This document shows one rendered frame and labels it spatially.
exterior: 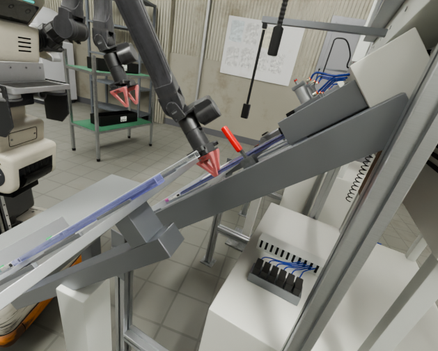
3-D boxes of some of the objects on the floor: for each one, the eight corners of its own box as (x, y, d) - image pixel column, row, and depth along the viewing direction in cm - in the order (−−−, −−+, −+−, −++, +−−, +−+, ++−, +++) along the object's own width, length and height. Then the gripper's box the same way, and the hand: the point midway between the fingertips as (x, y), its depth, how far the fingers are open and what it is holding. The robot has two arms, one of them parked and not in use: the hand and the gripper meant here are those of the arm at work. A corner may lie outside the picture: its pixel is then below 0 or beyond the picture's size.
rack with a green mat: (71, 150, 276) (60, 47, 230) (129, 137, 353) (129, 58, 307) (97, 161, 261) (92, 54, 215) (152, 145, 338) (157, 64, 291)
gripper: (194, 134, 76) (216, 174, 77) (175, 138, 68) (201, 184, 69) (209, 123, 73) (232, 166, 74) (192, 127, 64) (219, 176, 65)
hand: (216, 173), depth 71 cm, fingers closed, pressing on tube
